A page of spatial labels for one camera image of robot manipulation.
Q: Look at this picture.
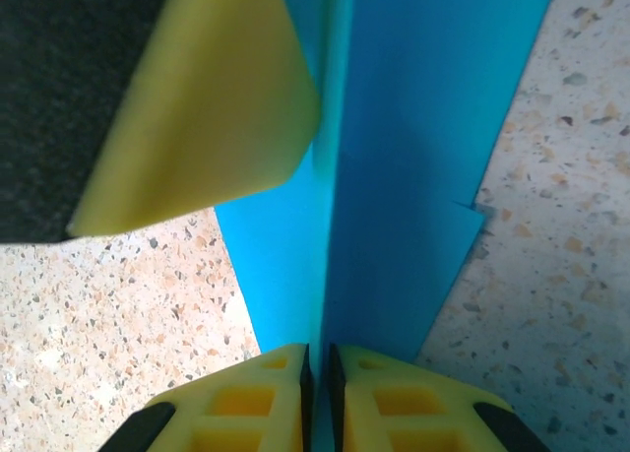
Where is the blue square paper sheet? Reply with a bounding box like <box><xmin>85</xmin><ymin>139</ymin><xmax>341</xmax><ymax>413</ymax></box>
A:
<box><xmin>214</xmin><ymin>0</ymin><xmax>560</xmax><ymax>452</ymax></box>

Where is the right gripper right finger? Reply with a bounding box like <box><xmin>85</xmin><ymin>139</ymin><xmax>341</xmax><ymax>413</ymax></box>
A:
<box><xmin>327</xmin><ymin>342</ymin><xmax>553</xmax><ymax>452</ymax></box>

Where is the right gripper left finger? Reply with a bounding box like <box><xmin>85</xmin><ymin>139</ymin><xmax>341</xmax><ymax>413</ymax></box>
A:
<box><xmin>110</xmin><ymin>342</ymin><xmax>315</xmax><ymax>452</ymax></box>

